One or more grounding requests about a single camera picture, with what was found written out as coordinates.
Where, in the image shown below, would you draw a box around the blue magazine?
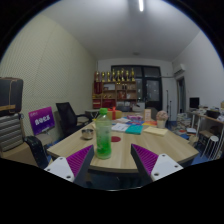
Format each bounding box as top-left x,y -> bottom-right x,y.
125,119 -> 144,126

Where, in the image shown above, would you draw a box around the teal book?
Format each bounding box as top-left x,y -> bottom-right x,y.
125,123 -> 144,136

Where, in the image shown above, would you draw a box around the cluttered side desk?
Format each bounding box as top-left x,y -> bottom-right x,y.
188,108 -> 224,138

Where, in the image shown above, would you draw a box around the pink box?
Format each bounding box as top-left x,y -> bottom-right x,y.
126,114 -> 144,122

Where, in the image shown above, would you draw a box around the black office chair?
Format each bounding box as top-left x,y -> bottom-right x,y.
55,101 -> 93,138

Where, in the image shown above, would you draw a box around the white booklet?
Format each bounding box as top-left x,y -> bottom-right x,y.
111,122 -> 131,133

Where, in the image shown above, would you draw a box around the potted pink flowers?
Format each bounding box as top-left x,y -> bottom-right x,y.
155,110 -> 170,130

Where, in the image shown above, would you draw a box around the wooden shelf unit with trophies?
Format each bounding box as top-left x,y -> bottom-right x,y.
92,67 -> 138,110

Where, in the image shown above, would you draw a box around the small white side table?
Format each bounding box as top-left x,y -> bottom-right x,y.
84,108 -> 101,118

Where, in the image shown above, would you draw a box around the orange book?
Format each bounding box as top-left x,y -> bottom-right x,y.
143,120 -> 158,127

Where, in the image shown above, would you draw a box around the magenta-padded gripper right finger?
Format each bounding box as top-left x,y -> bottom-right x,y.
130,143 -> 184,187

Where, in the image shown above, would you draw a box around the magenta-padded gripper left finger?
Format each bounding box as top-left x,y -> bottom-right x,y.
44,144 -> 96,188

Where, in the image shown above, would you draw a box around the dark suitcase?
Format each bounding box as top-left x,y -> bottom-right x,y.
0,77 -> 24,116

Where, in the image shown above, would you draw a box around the pale yellow notepad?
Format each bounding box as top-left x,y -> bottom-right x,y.
143,125 -> 169,137

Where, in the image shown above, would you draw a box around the purple sign board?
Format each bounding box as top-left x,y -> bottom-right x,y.
28,106 -> 56,136

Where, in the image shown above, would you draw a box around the small orange box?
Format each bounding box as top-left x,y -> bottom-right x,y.
143,108 -> 153,122

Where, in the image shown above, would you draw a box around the computer monitor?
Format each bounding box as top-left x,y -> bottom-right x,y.
189,96 -> 201,110

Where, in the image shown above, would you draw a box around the small steel cup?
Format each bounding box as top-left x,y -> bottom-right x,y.
81,128 -> 95,140

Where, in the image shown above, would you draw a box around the white stool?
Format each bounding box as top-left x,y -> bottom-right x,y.
203,134 -> 220,159

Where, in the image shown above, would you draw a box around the green tea drink bottle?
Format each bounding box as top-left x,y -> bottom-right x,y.
95,107 -> 113,160

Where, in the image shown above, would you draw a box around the white wall air conditioner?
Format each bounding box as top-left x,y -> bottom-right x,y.
173,63 -> 187,77

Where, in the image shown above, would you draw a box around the yellow gift box red ribbon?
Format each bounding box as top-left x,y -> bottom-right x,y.
106,106 -> 123,121

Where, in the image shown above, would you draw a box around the black chair backrest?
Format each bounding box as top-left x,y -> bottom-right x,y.
24,135 -> 50,170

